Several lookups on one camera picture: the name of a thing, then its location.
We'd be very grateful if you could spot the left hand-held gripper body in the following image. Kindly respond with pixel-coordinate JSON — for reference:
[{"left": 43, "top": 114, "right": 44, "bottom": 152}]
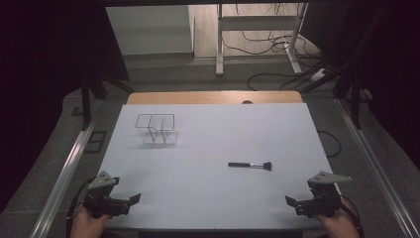
[{"left": 83, "top": 171, "right": 120, "bottom": 219}]

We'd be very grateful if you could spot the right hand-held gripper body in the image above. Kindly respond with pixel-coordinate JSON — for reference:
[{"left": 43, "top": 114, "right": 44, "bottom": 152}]
[{"left": 307, "top": 171, "right": 353, "bottom": 218}]

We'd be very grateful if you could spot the black makeup brush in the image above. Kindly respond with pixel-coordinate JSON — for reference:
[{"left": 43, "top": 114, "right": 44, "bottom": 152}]
[{"left": 227, "top": 161, "right": 272, "bottom": 172}]

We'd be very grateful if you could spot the clear plastic organizer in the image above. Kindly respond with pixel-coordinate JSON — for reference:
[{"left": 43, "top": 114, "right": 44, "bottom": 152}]
[{"left": 135, "top": 113, "right": 179, "bottom": 147}]

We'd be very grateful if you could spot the person's left hand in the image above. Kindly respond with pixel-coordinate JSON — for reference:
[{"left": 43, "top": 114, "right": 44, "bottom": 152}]
[{"left": 70, "top": 206, "right": 112, "bottom": 238}]

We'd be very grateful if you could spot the person's right hand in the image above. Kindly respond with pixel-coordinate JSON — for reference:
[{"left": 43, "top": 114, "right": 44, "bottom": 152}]
[{"left": 313, "top": 201, "right": 361, "bottom": 238}]

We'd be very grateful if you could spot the dark floor socket plate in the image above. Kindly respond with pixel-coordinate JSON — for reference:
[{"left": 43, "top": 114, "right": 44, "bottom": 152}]
[{"left": 83, "top": 130, "right": 108, "bottom": 154}]

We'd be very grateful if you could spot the black metal stand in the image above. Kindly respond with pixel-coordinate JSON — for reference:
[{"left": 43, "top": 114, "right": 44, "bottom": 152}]
[
  {"left": 299, "top": 4, "right": 375, "bottom": 131},
  {"left": 79, "top": 65, "right": 136, "bottom": 131}
]

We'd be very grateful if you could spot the white power strip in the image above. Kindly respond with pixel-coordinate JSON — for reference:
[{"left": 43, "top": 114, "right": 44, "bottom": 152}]
[{"left": 310, "top": 67, "right": 329, "bottom": 82}]

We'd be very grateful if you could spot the wooden table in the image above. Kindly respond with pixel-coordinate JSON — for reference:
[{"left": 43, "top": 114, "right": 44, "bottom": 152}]
[{"left": 127, "top": 90, "right": 304, "bottom": 106}]

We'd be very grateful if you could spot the black curtain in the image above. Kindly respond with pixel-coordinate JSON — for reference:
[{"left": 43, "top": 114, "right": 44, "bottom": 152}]
[
  {"left": 301, "top": 0, "right": 420, "bottom": 162},
  {"left": 0, "top": 0, "right": 131, "bottom": 214}
]

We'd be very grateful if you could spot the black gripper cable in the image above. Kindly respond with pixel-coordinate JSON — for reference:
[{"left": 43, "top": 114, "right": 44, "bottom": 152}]
[
  {"left": 339, "top": 193, "right": 365, "bottom": 238},
  {"left": 66, "top": 177, "right": 97, "bottom": 238}
]

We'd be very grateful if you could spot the silver metal rail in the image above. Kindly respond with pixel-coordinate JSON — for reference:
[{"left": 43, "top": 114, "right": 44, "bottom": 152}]
[
  {"left": 334, "top": 98, "right": 420, "bottom": 238},
  {"left": 37, "top": 121, "right": 97, "bottom": 238}
]

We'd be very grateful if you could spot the black looped floor cable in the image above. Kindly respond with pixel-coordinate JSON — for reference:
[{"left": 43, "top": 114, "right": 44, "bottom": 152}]
[{"left": 316, "top": 129, "right": 343, "bottom": 159}]

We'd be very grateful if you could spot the tangle of black floor cables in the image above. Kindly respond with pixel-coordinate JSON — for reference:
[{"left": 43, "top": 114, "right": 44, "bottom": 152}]
[{"left": 220, "top": 3, "right": 326, "bottom": 92}]

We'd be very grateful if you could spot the white metal desk frame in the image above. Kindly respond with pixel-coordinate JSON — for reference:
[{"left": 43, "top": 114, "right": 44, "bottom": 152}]
[{"left": 215, "top": 3, "right": 309, "bottom": 77}]

